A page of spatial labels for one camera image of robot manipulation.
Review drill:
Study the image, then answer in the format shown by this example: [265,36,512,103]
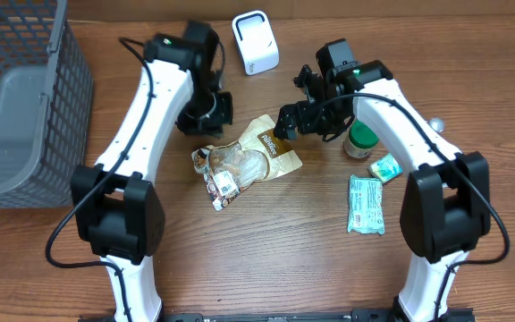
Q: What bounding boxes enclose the green lid white jar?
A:
[343,120,379,158]

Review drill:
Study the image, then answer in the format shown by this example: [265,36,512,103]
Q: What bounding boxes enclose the beige Pantree snack pouch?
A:
[191,114,302,211]

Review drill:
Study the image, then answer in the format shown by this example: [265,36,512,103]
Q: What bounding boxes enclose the Kleenex tissue pack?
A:
[368,154,402,184]

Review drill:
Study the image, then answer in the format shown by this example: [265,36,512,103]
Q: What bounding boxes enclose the yellow Vim liquid bottle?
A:
[428,117,445,133]

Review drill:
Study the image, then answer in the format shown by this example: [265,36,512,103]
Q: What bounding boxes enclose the teal snack packet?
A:
[347,175,385,235]

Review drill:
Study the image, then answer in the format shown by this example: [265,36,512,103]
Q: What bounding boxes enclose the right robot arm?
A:
[274,39,494,321]

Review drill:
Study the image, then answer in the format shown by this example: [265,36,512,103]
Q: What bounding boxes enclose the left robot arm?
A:
[69,21,233,321]

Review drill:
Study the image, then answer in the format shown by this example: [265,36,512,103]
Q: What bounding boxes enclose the white barcode scanner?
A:
[232,10,280,76]

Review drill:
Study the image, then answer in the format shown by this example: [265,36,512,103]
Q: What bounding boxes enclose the grey plastic mesh basket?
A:
[0,1,94,208]

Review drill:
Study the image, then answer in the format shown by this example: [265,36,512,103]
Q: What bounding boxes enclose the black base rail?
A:
[78,309,477,322]

